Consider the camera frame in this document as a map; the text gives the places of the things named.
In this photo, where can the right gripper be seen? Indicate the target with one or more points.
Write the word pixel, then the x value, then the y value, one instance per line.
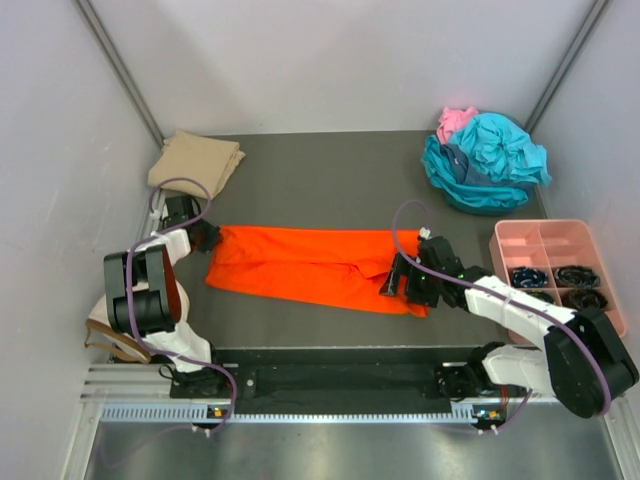
pixel 401 267

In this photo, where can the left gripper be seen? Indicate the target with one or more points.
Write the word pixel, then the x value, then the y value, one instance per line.
pixel 211 239

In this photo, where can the orange t shirt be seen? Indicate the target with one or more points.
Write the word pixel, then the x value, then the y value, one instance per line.
pixel 335 268

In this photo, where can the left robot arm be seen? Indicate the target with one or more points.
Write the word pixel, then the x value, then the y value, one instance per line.
pixel 153 263

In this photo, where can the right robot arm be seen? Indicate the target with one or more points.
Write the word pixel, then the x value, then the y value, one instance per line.
pixel 574 355

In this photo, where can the folded beige t shirt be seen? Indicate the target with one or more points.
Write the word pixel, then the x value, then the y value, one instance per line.
pixel 209 162

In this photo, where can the turquoise t shirt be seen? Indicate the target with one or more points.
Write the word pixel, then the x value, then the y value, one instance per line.
pixel 495 160

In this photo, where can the pink t shirt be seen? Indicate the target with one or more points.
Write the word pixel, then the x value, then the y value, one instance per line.
pixel 453 120

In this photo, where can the pink divided tray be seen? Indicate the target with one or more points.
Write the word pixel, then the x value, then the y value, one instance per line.
pixel 547 245

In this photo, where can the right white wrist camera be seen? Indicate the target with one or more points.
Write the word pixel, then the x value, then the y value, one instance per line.
pixel 425 232

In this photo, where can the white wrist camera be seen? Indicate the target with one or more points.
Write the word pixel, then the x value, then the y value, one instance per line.
pixel 425 232
pixel 158 212

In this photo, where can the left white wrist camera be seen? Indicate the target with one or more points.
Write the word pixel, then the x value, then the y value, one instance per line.
pixel 158 212

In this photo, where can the aluminium frame rail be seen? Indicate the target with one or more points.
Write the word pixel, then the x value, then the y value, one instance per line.
pixel 125 377

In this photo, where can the grey slotted cable duct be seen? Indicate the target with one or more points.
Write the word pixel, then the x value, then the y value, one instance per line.
pixel 202 414

